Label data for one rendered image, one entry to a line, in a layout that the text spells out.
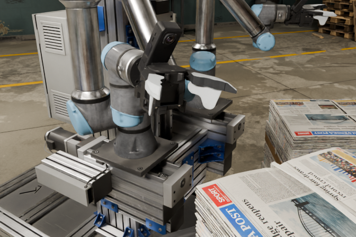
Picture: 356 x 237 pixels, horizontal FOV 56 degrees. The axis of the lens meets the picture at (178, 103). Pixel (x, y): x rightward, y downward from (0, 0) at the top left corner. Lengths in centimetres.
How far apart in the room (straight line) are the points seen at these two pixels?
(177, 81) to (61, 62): 92
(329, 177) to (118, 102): 47
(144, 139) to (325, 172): 60
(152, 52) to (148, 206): 71
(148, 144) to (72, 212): 90
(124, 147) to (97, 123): 15
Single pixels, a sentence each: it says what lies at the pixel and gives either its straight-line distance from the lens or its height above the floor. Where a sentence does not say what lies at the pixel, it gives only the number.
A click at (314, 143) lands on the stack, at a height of 79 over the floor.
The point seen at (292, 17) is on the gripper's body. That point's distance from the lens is 163.
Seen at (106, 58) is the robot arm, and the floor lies 122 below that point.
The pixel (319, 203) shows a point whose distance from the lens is 66.
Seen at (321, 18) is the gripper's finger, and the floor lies 120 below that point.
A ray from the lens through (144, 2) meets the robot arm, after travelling 93.
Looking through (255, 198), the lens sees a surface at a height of 103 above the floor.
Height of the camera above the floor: 142
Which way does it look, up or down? 23 degrees down
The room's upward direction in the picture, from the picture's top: straight up
